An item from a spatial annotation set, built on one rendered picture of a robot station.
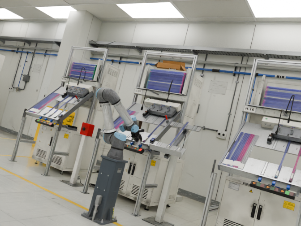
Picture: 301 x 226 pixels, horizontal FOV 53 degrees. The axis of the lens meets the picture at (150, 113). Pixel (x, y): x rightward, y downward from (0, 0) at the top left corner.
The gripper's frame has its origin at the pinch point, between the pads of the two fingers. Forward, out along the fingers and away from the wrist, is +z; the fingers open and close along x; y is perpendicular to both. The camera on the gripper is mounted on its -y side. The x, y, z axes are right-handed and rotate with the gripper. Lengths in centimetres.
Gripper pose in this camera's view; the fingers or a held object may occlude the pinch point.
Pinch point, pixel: (139, 143)
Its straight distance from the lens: 314.8
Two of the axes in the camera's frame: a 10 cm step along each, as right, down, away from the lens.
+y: -5.4, 5.2, -6.6
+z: 1.7, 8.4, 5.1
